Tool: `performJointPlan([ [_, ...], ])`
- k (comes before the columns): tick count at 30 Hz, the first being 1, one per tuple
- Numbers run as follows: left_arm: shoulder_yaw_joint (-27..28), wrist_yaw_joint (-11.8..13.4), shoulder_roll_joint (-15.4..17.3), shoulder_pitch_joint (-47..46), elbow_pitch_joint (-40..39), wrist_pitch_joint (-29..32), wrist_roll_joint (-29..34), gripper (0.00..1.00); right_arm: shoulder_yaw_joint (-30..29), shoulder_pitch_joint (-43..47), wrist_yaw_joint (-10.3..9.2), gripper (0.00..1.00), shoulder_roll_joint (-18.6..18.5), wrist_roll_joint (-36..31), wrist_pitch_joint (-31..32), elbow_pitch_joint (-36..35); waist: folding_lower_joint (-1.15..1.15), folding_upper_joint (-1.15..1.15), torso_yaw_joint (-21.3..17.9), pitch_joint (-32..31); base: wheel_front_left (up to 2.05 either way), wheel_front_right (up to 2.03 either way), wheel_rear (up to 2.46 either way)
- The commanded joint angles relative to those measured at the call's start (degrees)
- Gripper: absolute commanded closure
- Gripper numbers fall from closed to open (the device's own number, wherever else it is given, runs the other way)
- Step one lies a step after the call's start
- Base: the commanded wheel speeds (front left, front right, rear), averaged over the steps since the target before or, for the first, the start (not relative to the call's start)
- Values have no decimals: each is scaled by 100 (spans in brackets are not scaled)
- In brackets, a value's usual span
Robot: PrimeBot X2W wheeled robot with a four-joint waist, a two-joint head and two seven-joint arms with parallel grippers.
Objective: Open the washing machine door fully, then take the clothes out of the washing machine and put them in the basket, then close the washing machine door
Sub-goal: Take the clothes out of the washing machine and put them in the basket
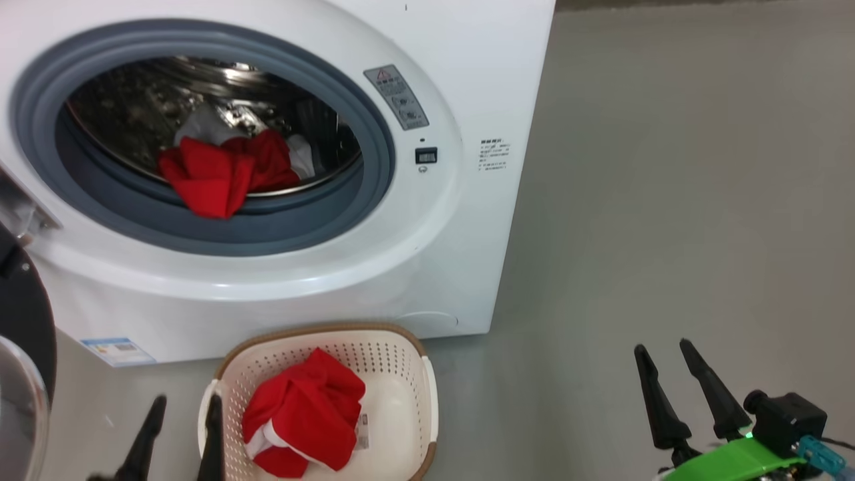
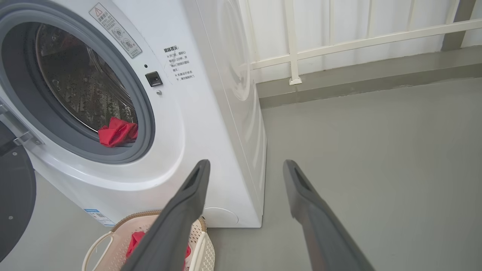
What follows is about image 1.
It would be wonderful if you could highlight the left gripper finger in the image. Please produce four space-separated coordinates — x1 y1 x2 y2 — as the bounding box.
196 393 225 481
115 395 168 481

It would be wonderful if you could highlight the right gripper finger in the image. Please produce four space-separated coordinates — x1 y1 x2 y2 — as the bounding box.
679 338 753 441
633 343 693 450

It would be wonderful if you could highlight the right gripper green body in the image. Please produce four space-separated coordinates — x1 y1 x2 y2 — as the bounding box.
658 437 813 481

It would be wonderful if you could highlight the red garment with white trim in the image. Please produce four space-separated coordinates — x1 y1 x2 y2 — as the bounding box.
242 347 367 479

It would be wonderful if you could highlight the dark round washer door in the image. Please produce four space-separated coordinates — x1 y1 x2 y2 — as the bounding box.
0 224 58 481

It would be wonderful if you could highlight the plain red garment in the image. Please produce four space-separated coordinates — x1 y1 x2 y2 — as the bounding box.
157 129 301 220

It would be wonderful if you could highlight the cream perforated laundry basket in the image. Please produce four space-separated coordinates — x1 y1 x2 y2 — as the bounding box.
197 323 440 481

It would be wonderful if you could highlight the white front-loading washing machine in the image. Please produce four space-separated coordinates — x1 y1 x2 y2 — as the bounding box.
0 0 556 367

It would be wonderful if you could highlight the blue energy label sticker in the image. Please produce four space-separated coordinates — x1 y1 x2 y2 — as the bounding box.
80 337 156 367

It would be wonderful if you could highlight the grey warning sticker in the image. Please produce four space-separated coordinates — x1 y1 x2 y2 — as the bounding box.
363 64 430 132

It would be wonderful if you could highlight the teal cable connector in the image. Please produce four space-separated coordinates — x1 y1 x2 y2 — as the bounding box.
796 435 848 477

